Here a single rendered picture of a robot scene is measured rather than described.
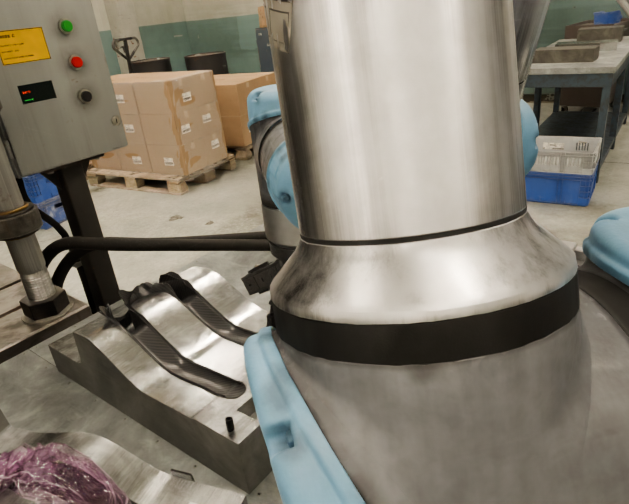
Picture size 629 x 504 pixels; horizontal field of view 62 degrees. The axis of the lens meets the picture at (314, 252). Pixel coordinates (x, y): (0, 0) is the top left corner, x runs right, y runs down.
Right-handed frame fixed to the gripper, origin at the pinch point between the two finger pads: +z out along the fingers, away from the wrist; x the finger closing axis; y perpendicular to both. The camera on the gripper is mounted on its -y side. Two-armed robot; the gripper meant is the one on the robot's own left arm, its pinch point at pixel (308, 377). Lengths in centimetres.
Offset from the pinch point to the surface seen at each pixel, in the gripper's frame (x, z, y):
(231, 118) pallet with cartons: 261, 52, -399
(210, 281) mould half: 8.9, 2.3, -36.6
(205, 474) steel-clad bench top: -11.8, 15.1, -10.8
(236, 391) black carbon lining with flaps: -3.7, 6.5, -12.1
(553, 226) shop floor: 266, 95, -79
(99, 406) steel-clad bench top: -16.1, 15.0, -36.7
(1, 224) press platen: -13, -8, -77
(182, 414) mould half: -11.4, 6.5, -14.2
